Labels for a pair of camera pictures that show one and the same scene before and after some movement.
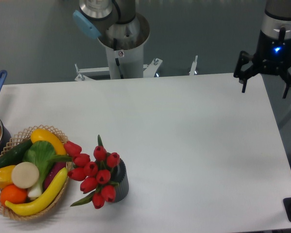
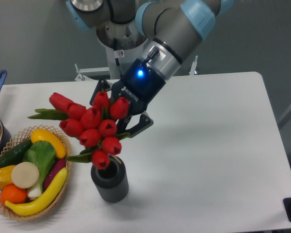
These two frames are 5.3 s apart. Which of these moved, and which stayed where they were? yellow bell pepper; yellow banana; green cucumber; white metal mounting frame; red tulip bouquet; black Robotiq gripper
Moved: black Robotiq gripper; red tulip bouquet
Stayed: green cucumber; yellow banana; white metal mounting frame; yellow bell pepper
